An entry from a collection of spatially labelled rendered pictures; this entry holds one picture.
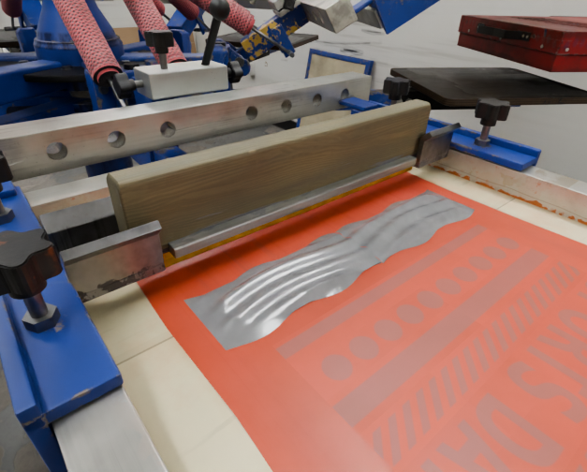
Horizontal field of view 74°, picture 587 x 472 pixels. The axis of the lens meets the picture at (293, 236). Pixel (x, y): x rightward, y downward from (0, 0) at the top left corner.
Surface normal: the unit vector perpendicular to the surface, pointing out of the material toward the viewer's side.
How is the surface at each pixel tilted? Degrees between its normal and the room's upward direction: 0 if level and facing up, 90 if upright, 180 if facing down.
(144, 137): 90
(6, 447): 0
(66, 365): 0
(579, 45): 90
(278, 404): 0
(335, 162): 90
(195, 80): 90
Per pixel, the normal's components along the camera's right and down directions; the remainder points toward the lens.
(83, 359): 0.03, -0.83
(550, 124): -0.77, 0.33
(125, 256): 0.64, 0.44
